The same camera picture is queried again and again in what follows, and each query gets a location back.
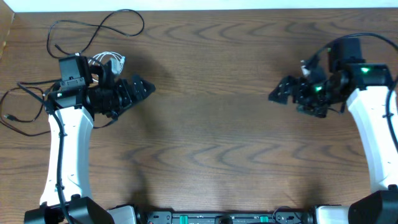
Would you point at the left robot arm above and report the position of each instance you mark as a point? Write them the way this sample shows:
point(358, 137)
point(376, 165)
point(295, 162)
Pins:
point(83, 91)

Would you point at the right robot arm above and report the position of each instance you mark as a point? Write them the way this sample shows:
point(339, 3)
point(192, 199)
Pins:
point(367, 91)

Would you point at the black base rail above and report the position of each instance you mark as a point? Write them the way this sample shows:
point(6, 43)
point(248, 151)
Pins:
point(279, 216)

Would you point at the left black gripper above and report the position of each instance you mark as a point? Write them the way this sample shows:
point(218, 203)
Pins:
point(127, 96)

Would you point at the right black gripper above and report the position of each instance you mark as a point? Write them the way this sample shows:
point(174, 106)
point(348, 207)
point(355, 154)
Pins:
point(286, 84)

